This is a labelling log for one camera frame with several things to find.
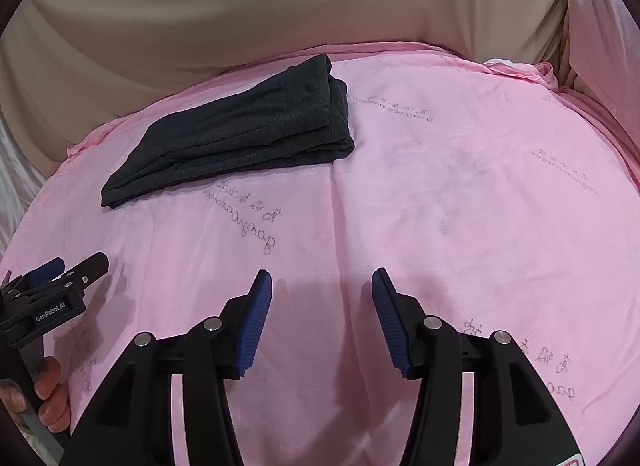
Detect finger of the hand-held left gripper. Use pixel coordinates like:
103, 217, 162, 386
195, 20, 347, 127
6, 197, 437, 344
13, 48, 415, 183
62, 252, 110, 293
21, 257, 67, 289

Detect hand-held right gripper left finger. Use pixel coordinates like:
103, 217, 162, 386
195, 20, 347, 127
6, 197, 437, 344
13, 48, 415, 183
60, 268, 274, 466

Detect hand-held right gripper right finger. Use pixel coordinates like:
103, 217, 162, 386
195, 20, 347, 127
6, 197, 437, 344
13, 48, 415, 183
371, 267, 577, 466

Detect dark grey pants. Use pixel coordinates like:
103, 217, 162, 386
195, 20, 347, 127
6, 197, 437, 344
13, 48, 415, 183
101, 54, 356, 209

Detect person's left hand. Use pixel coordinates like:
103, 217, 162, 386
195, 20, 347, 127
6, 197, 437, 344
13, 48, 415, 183
0, 356, 72, 434

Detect white satin cloth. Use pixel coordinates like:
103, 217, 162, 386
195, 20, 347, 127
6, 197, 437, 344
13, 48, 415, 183
0, 110, 52, 249

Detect pink printed bed sheet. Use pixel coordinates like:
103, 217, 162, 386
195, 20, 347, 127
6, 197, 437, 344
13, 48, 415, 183
0, 40, 640, 466

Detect beige curtain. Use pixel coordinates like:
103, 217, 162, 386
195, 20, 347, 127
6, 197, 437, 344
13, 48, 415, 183
0, 0, 572, 173

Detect pink curtain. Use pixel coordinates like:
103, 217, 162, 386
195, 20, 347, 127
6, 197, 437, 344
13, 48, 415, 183
544, 0, 640, 114

